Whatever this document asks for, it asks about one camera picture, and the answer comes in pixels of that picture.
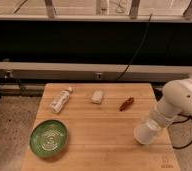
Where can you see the white plastic bottle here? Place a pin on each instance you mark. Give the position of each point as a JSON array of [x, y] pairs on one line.
[[60, 100]]

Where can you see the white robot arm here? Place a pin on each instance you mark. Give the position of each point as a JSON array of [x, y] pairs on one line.
[[176, 98]]

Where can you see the small white wrapped packet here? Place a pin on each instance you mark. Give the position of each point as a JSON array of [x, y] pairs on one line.
[[97, 97]]

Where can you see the green ribbed plate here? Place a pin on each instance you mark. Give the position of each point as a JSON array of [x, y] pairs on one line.
[[48, 138]]

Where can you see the brown dried chili pepper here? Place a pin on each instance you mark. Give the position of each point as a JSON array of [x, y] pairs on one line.
[[126, 103]]

